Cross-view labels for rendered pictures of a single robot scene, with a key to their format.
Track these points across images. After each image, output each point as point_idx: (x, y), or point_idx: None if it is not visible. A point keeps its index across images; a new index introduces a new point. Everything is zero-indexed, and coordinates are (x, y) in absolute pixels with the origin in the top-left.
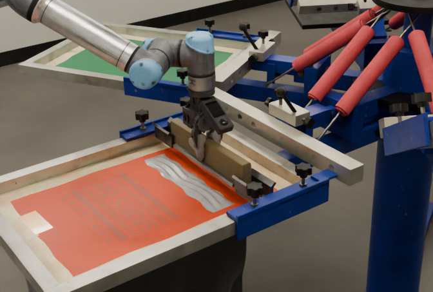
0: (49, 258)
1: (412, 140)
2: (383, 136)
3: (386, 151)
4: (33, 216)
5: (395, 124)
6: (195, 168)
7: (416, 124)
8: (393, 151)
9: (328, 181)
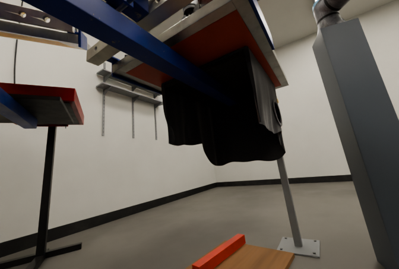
0: None
1: (85, 46)
2: (81, 35)
3: (81, 45)
4: None
5: (83, 34)
6: (204, 60)
7: (86, 40)
8: (82, 47)
9: (111, 63)
